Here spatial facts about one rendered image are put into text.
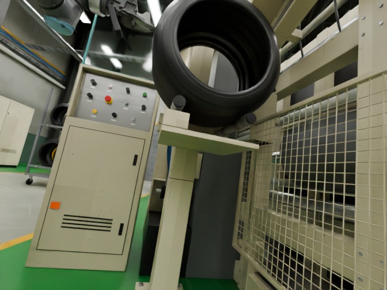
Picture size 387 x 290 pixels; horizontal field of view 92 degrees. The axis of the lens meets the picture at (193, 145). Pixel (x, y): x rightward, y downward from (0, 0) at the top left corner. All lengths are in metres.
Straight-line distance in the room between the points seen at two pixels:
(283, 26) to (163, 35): 0.69
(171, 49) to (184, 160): 0.55
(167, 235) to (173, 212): 0.11
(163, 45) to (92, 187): 0.96
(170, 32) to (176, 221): 0.85
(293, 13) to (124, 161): 1.26
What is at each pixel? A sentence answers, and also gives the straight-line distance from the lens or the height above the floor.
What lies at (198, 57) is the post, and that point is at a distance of 1.21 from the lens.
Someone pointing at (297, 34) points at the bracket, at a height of 1.51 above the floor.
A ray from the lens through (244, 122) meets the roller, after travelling 0.75.
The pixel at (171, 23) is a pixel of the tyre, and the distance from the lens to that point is 0.82.
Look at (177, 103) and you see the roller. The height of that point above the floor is 0.89.
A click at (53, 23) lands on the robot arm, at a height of 1.11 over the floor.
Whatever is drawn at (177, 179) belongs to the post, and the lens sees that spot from 1.00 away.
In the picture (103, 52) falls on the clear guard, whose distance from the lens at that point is 1.60.
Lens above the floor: 0.65
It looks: 9 degrees up
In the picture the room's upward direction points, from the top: 9 degrees clockwise
